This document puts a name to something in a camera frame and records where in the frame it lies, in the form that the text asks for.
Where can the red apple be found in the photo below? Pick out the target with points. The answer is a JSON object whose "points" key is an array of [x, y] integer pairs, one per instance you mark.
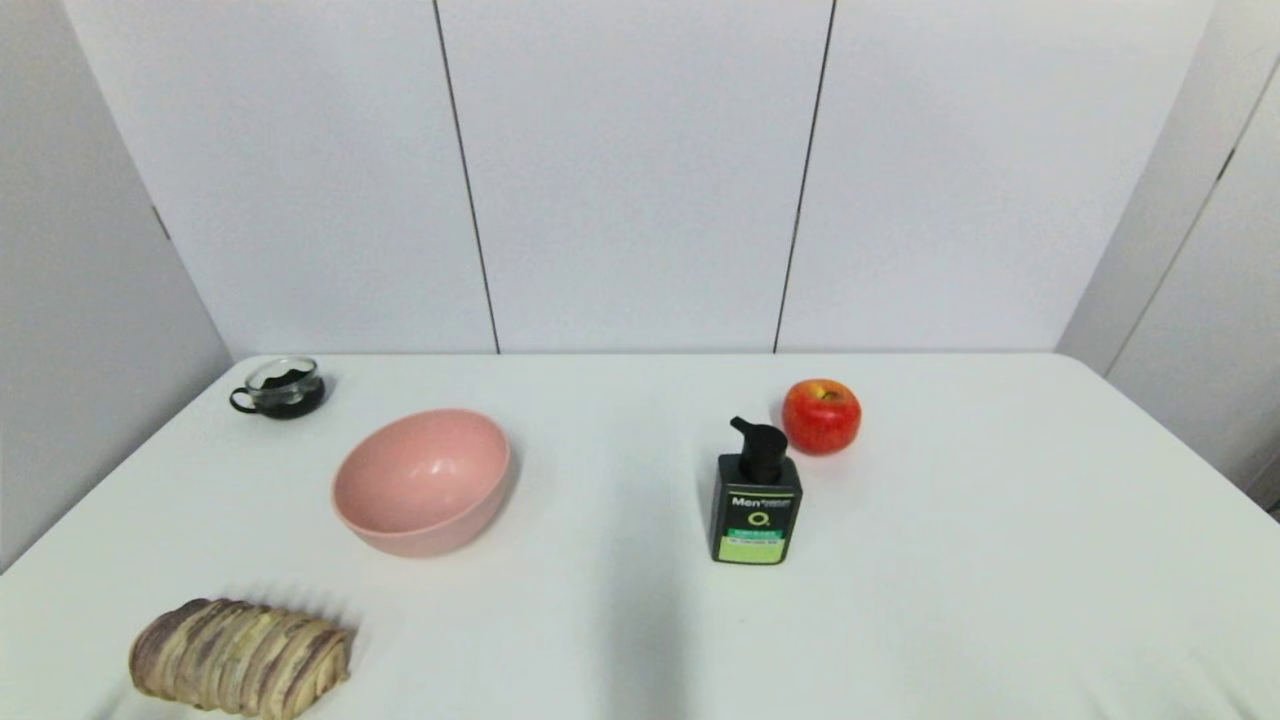
{"points": [[822, 420]]}

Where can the brown striped bread loaf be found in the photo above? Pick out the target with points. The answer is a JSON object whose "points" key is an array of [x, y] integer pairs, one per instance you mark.
{"points": [[235, 660]]}

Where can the pink bowl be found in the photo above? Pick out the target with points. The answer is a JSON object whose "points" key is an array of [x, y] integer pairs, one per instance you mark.
{"points": [[420, 485]]}

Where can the glass cup with dark liquid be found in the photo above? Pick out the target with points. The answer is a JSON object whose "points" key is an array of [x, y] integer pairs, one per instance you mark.
{"points": [[285, 395]]}

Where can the black green pump bottle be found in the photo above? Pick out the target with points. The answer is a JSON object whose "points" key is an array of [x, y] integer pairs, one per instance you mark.
{"points": [[756, 515]]}

